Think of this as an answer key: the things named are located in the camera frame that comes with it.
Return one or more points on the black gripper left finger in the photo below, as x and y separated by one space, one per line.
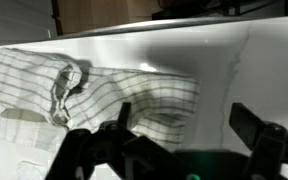
131 157

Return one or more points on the white checked tea towel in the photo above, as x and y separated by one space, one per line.
45 95

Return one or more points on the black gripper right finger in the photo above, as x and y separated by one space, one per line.
267 141

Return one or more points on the dishwasher steel handle bar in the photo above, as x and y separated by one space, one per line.
154 25

